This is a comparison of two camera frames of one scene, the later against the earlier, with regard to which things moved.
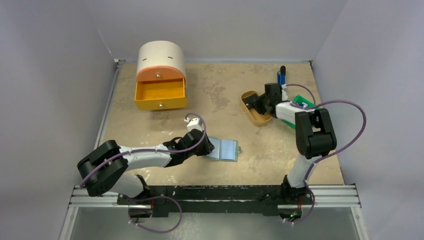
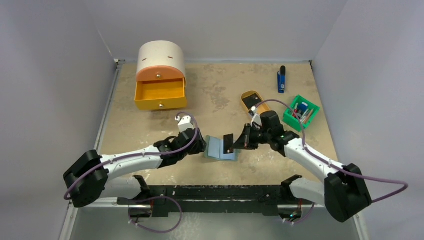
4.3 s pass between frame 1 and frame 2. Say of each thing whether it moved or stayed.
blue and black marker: stayed
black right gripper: moved
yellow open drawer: stayed
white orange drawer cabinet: stayed
